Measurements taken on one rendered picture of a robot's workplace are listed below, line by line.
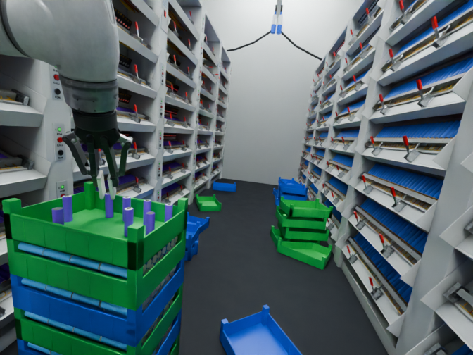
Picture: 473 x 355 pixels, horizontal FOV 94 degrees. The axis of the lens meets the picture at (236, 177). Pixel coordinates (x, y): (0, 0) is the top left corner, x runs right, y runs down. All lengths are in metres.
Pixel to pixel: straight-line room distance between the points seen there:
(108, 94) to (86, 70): 0.05
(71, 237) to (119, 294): 0.14
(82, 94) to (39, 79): 0.46
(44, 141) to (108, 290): 0.57
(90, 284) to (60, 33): 0.42
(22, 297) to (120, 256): 0.28
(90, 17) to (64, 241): 0.38
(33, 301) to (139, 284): 0.26
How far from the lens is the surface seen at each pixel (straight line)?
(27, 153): 0.98
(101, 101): 0.49
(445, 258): 0.85
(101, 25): 0.46
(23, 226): 0.60
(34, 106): 0.94
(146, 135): 1.52
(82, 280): 0.55
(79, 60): 0.46
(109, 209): 0.67
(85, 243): 0.50
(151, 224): 0.51
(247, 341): 1.00
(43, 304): 0.65
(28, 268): 0.64
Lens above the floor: 0.73
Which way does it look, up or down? 11 degrees down
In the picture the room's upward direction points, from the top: 6 degrees clockwise
